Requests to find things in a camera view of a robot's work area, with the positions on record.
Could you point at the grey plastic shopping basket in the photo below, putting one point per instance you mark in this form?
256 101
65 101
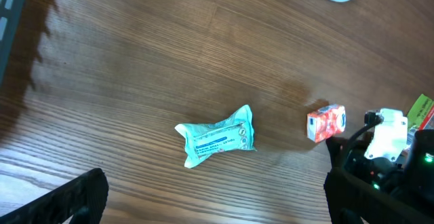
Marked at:
10 16

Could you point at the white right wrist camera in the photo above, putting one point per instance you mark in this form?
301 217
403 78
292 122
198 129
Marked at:
389 137

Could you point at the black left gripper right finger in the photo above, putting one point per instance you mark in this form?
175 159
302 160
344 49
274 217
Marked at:
350 200

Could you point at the teal tissue pack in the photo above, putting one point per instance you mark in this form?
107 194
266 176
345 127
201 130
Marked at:
203 140

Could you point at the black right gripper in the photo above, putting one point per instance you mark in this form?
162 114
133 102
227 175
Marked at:
379 173

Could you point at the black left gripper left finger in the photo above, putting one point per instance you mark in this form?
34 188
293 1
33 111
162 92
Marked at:
79 201

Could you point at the orange snack packet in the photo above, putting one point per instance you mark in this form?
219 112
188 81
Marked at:
326 122

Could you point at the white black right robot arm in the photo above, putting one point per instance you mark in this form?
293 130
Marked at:
418 174

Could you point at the green candy bag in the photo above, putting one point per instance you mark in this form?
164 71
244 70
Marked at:
420 116

